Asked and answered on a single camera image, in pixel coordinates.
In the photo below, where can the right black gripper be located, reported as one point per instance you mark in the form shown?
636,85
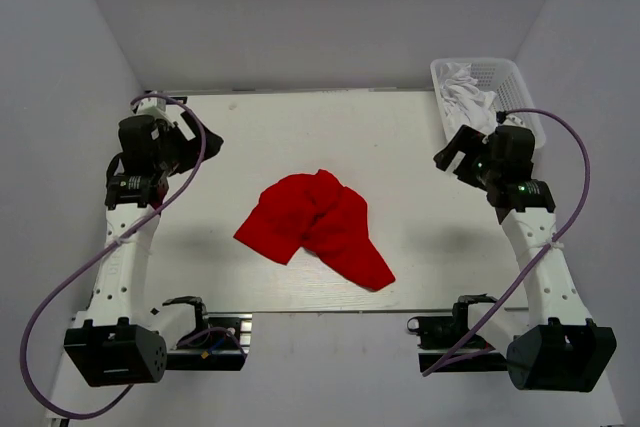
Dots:
465,140

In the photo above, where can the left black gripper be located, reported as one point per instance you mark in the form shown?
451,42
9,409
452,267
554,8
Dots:
192,146

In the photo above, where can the red t shirt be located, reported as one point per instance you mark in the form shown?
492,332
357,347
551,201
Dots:
318,213

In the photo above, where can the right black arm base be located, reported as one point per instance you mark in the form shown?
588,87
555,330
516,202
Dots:
437,333

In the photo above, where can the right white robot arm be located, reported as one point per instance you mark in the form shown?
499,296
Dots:
539,325

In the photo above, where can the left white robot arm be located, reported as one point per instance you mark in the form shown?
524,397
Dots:
121,340

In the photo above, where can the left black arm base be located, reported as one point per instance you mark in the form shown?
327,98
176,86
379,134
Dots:
195,340

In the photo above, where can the white crumpled t shirt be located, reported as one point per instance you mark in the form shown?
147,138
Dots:
463,103

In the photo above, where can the white plastic basket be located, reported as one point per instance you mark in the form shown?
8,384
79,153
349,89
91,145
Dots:
501,76

